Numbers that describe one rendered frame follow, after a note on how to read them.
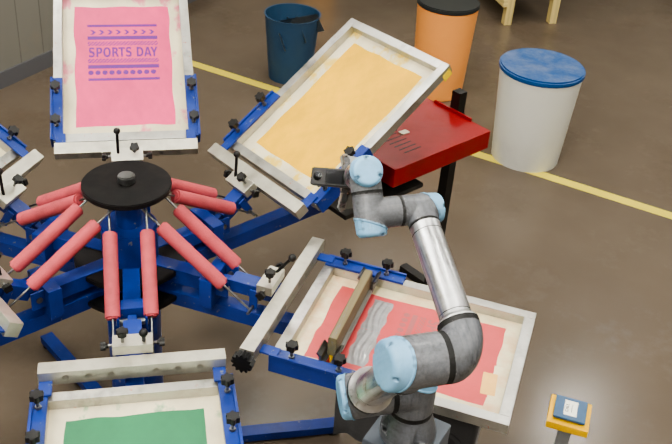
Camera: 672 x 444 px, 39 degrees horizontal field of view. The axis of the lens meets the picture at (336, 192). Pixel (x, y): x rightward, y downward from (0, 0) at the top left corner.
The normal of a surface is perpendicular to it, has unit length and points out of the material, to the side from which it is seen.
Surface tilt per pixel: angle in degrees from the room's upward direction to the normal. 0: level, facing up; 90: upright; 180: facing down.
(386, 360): 84
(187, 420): 0
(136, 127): 32
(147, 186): 0
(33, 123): 0
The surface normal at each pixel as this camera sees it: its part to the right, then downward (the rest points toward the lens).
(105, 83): 0.16, -0.44
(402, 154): 0.07, -0.85
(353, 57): -0.34, -0.56
